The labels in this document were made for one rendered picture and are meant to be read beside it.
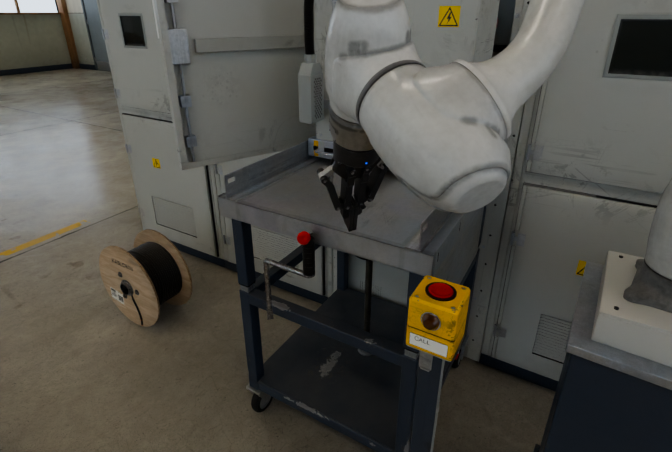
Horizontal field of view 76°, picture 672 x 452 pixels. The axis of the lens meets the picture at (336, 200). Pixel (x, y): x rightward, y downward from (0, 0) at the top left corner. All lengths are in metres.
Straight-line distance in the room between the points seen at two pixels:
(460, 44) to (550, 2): 0.69
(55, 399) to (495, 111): 1.87
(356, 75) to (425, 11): 0.76
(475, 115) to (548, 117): 1.04
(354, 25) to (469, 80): 0.14
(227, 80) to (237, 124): 0.15
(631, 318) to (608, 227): 0.65
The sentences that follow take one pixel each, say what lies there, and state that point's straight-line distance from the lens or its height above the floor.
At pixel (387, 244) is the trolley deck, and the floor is 0.84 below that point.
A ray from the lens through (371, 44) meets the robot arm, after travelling 0.51.
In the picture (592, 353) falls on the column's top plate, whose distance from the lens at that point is 0.95.
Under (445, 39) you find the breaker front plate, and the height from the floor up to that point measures 1.25.
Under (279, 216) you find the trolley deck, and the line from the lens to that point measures 1.10.
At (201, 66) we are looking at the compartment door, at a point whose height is 1.16.
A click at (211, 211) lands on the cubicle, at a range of 2.38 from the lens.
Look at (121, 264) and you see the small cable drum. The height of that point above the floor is 0.32.
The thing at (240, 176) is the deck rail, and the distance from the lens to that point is 1.23.
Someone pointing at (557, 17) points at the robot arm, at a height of 1.31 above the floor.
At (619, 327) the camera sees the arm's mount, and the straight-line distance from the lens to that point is 0.95.
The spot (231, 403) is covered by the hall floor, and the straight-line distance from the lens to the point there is 1.78.
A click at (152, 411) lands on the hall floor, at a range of 1.84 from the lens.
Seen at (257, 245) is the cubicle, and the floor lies 0.22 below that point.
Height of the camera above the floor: 1.32
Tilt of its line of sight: 24 degrees down
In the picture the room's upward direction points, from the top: straight up
